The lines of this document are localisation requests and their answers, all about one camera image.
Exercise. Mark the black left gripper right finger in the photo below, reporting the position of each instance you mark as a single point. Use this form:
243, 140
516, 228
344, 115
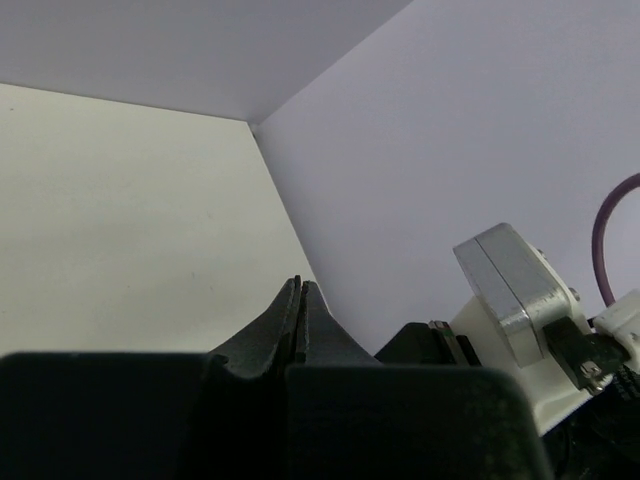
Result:
352, 417

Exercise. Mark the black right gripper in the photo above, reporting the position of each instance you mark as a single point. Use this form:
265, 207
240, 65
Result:
599, 438

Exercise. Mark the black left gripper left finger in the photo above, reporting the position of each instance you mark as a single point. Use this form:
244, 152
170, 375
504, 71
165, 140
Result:
123, 415

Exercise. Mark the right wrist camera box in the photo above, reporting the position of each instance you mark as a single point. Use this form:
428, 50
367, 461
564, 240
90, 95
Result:
519, 296

